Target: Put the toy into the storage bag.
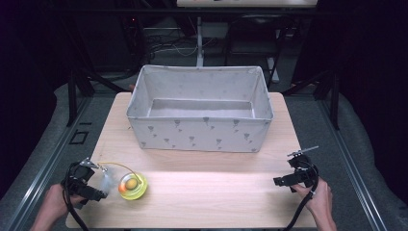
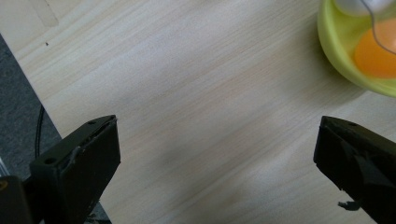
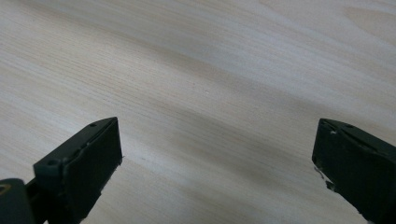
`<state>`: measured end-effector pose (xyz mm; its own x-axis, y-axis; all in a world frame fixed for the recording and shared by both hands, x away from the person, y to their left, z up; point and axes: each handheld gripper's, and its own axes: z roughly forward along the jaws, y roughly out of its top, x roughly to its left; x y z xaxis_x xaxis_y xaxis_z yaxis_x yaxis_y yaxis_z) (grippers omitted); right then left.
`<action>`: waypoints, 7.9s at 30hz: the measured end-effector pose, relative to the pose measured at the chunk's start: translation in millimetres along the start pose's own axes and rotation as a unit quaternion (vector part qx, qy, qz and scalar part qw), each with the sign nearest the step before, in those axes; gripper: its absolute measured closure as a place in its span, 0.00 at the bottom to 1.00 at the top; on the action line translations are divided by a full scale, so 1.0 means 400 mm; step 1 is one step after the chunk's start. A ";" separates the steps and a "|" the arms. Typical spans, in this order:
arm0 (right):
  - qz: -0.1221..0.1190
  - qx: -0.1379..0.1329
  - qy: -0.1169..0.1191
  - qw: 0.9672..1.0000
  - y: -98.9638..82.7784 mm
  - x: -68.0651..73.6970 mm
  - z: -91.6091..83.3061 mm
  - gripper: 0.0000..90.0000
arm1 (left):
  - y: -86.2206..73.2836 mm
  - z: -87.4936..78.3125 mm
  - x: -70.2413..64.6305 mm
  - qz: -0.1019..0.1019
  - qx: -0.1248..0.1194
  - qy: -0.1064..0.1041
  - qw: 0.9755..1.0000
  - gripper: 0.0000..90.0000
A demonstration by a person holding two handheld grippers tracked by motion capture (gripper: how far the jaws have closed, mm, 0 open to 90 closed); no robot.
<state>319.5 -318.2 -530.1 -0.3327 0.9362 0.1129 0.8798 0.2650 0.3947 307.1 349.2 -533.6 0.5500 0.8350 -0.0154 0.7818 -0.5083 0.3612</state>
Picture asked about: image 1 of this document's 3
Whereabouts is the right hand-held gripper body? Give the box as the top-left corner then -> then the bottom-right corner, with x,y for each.
287,145 -> 320,189

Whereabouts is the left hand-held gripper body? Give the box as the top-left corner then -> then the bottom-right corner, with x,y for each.
64,157 -> 100,194

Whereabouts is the yellow round keychain toy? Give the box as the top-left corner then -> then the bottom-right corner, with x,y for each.
97,162 -> 149,202

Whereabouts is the grey fabric storage box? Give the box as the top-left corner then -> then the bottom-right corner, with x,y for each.
126,64 -> 275,154

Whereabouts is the person's right hand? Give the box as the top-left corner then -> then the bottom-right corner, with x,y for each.
292,177 -> 334,219

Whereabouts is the person's left hand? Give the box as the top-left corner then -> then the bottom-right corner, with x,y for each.
40,183 -> 87,223

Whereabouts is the black office chair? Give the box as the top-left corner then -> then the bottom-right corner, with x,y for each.
223,13 -> 293,67

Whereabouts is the white desk leg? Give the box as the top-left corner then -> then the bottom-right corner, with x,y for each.
195,15 -> 205,67

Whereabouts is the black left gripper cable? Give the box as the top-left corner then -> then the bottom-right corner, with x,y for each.
62,163 -> 90,231

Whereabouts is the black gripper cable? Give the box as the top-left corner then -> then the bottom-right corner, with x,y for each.
282,163 -> 320,231
62,163 -> 90,231

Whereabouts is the aluminium rail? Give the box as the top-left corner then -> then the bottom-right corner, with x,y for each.
5,95 -> 94,231
316,95 -> 390,231

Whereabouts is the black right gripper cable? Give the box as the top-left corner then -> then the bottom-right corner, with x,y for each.
282,163 -> 320,231

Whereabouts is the black metal frame stand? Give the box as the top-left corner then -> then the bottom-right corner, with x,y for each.
281,67 -> 342,131
64,66 -> 130,128

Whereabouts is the tangle of floor cables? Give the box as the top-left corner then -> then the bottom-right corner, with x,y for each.
145,30 -> 217,60

